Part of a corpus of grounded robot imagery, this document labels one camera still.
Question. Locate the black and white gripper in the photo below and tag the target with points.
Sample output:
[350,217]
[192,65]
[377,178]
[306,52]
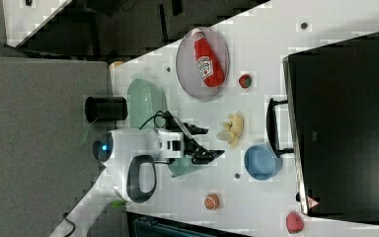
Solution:
[172,140]

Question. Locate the peeled banana toy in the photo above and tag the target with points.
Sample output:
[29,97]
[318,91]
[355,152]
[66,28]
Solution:
[232,131]

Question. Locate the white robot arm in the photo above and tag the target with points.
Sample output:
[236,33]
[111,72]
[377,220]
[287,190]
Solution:
[129,156]

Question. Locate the green measuring cup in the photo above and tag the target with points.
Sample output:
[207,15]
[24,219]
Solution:
[182,166]

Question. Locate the orange slice toy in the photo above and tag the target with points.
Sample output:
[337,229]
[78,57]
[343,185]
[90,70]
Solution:
[211,201]

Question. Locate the blue plastic cup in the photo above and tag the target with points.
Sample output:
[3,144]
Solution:
[261,162]

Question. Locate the green plastic colander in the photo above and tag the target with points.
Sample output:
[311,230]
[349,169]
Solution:
[144,100]

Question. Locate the pink round plate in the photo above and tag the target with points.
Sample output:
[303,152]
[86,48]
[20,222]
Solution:
[186,68]

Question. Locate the red ketchup bottle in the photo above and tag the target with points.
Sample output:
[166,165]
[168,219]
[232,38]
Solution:
[207,63]

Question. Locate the small red tomato toy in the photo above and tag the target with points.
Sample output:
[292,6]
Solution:
[245,81]

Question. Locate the small black cup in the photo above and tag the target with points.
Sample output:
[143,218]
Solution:
[99,109]

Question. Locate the red strawberry toy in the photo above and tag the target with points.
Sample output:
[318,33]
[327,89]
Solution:
[294,223]

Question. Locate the grey partition panel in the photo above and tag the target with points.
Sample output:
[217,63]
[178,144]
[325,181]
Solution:
[46,160]

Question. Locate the blue metal frame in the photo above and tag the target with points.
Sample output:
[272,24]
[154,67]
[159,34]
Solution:
[140,225]

